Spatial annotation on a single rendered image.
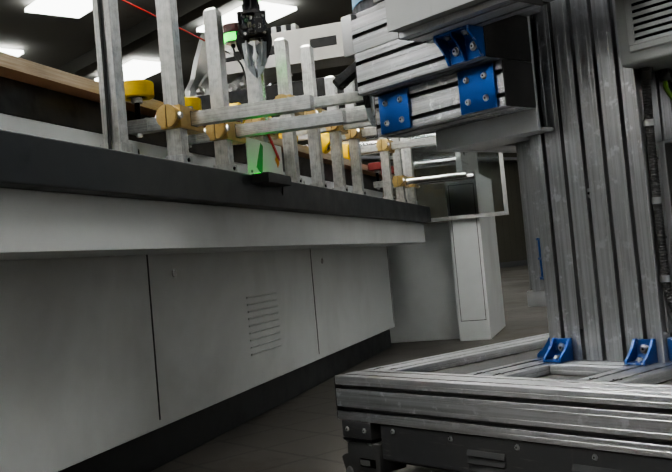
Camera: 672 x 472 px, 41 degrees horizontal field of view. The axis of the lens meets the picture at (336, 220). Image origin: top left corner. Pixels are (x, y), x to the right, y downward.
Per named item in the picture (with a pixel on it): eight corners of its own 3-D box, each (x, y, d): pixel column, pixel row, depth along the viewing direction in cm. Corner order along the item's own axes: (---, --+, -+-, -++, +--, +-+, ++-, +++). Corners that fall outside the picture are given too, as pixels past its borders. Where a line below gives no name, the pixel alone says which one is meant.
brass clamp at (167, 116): (206, 132, 202) (204, 110, 202) (179, 125, 189) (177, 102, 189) (182, 136, 203) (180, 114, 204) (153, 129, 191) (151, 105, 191)
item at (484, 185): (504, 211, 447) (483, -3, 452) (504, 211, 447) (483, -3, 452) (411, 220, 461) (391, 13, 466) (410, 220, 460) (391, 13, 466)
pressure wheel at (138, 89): (150, 134, 207) (146, 85, 207) (162, 128, 200) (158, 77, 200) (116, 134, 202) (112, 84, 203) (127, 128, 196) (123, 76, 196)
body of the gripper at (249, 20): (237, 35, 215) (233, -14, 216) (239, 44, 224) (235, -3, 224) (268, 33, 216) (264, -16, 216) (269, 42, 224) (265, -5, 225)
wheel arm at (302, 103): (315, 114, 191) (314, 94, 191) (310, 111, 188) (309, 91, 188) (135, 139, 203) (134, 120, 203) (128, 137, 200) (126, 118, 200)
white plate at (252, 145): (285, 181, 250) (282, 146, 251) (250, 175, 225) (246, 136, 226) (283, 181, 250) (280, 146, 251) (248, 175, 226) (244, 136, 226)
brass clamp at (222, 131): (248, 143, 226) (246, 123, 226) (227, 137, 213) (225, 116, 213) (226, 146, 227) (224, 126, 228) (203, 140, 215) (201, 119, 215)
